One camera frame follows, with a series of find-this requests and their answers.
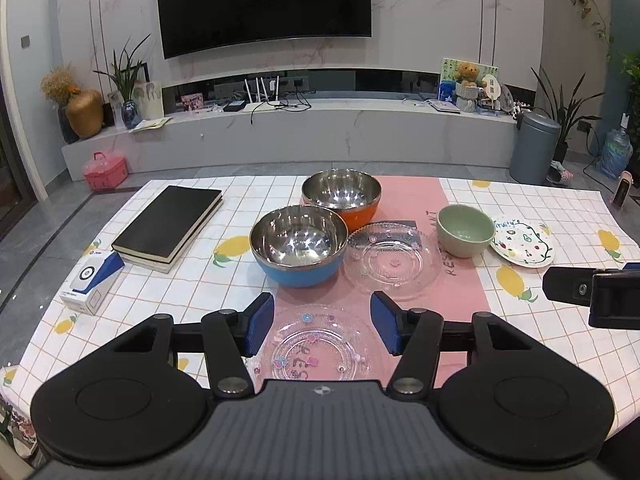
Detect white wifi router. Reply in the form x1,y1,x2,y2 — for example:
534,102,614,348
244,76,282,112

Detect blue vase with plant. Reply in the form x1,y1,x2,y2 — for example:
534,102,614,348
94,35,150,130

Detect blue white small box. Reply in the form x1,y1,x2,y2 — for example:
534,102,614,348
60,249,125,315

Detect teddy bear toy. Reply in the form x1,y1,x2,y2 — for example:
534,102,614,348
454,62,486,88

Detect green ceramic bowl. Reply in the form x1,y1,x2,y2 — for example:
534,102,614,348
436,204,495,259

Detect blue water jug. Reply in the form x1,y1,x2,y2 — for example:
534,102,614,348
597,127,634,180

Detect grey trash bin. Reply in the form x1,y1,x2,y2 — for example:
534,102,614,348
510,110,561,185

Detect orange steel bowl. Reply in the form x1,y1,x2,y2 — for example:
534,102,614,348
302,168,382,232

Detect black television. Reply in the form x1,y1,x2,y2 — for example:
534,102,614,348
157,0,372,58

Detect black notebook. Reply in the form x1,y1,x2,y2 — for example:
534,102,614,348
112,185,222,274

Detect blue steel bowl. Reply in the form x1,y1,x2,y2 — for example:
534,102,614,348
250,205,349,288

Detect white tv cabinet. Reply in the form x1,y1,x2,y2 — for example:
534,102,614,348
62,99,516,180

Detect gold vase with dried flowers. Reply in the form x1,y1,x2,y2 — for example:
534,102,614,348
40,65,104,144

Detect smartphone on stand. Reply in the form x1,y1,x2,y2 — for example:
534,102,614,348
612,170,634,209

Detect clear glass plate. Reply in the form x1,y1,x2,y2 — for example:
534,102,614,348
343,221,442,300
245,304,394,389

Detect pink plastic case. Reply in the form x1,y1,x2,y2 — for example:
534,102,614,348
82,152,128,192

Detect checked lemon tablecloth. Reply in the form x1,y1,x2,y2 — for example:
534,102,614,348
1,176,639,429

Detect white fruity painted plate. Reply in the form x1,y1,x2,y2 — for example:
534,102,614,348
490,216,555,269

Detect potted green plant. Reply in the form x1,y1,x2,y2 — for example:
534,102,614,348
532,67,604,162

